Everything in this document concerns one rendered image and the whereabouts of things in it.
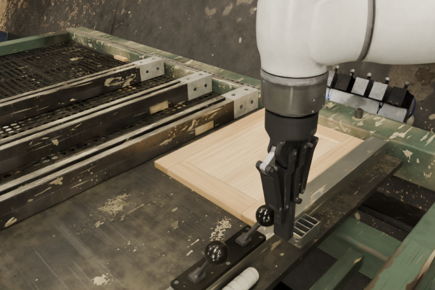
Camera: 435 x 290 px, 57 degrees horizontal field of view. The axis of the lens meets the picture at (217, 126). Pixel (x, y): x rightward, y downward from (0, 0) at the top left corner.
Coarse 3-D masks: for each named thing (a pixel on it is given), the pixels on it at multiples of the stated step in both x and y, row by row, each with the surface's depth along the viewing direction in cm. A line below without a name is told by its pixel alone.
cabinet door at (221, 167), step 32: (224, 128) 123; (256, 128) 124; (320, 128) 122; (160, 160) 108; (192, 160) 108; (224, 160) 108; (256, 160) 107; (320, 160) 106; (224, 192) 94; (256, 192) 94
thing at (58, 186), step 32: (224, 96) 132; (256, 96) 138; (160, 128) 113; (192, 128) 120; (64, 160) 99; (96, 160) 99; (128, 160) 106; (0, 192) 88; (32, 192) 89; (64, 192) 95; (0, 224) 86
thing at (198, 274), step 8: (216, 240) 61; (208, 248) 60; (216, 248) 59; (224, 248) 60; (208, 256) 59; (216, 256) 59; (224, 256) 59; (208, 264) 63; (216, 264) 59; (192, 272) 68; (200, 272) 65; (192, 280) 67; (200, 280) 67
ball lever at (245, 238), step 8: (264, 208) 67; (256, 216) 67; (264, 216) 66; (272, 216) 66; (256, 224) 70; (264, 224) 67; (272, 224) 67; (248, 232) 73; (240, 240) 74; (248, 240) 75
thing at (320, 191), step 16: (368, 144) 108; (384, 144) 108; (352, 160) 102; (368, 160) 103; (320, 176) 96; (336, 176) 95; (352, 176) 99; (304, 192) 90; (320, 192) 90; (336, 192) 94; (304, 208) 85; (320, 208) 91; (272, 240) 78; (256, 256) 76; (240, 272) 73; (208, 288) 67
